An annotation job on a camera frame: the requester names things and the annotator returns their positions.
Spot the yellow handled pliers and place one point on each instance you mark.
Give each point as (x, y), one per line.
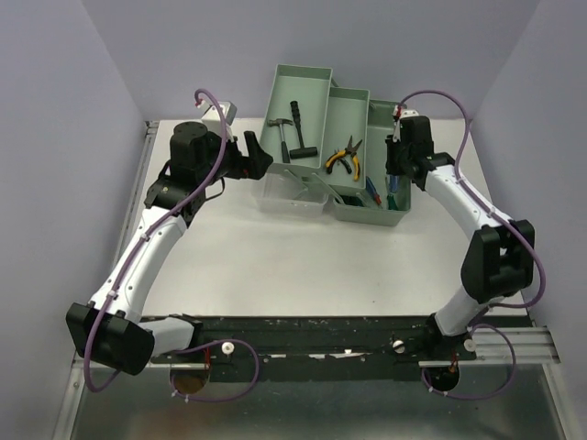
(348, 157)

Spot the green plastic tool box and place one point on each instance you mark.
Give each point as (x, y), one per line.
(330, 114)

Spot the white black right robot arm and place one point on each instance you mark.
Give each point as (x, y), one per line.
(497, 264)

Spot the aluminium extrusion frame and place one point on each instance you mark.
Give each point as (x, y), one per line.
(531, 346)

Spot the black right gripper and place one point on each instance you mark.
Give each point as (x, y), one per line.
(391, 145)

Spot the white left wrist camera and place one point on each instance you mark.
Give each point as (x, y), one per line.
(211, 115)

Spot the black T-handle wrench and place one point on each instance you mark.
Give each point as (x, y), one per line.
(303, 152)

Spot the black mounting base rail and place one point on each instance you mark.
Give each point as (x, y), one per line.
(325, 348)

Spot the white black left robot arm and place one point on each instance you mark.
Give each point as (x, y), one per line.
(111, 329)

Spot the blue handled screwdriver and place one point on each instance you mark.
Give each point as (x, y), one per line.
(372, 191)

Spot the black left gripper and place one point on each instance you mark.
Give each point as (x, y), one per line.
(255, 165)

